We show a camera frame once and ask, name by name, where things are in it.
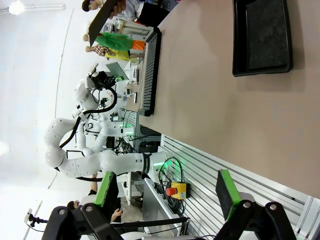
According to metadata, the grey metal cabinet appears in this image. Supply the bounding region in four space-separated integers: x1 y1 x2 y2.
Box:
142 176 182 237

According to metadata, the black and green cable bundle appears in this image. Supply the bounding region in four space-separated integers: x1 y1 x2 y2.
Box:
157 156 188 216

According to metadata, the person in white shirt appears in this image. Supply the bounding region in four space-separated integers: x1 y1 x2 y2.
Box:
81 0 173 28

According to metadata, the orange garment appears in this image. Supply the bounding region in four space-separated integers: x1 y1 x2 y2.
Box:
131 39 147 51

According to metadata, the black plastic tray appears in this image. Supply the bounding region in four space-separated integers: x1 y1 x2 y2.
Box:
231 0 294 78

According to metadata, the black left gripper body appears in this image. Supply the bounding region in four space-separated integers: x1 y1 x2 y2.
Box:
90 70 109 90

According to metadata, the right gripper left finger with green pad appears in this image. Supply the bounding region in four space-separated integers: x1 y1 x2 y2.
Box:
41 171 121 240

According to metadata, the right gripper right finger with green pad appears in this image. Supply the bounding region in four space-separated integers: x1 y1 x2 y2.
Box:
214 169 298 240

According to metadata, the white clipboard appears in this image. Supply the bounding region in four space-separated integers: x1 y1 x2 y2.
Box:
88 0 119 48

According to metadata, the yellow garment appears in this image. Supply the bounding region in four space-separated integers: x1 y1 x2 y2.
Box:
104 48 131 61

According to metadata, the black slotted PCB rack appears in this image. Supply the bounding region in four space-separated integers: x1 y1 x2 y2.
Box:
136 26 163 118

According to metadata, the seated person with glasses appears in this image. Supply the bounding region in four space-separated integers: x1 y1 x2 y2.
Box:
66 174 124 224

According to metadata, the small camera on stand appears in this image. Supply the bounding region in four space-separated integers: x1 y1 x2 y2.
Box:
24 208 49 233

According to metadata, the black tripod bar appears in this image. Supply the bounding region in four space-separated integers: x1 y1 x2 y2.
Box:
109 216 191 229

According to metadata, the grey laptop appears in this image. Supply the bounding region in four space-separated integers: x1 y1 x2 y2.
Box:
105 61 130 81

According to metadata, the green garment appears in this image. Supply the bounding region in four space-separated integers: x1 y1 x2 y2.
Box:
96 31 134 53

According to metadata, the slotted aluminium base frame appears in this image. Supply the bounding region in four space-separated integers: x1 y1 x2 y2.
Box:
159 133 315 240

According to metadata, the yellow emergency stop box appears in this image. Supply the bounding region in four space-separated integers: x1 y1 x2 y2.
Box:
165 181 191 200

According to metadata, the black corrugated cable hose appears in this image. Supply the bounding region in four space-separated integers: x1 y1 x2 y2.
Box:
59 86 118 149

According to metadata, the person's left hand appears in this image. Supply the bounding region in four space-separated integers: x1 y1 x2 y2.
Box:
108 0 127 20

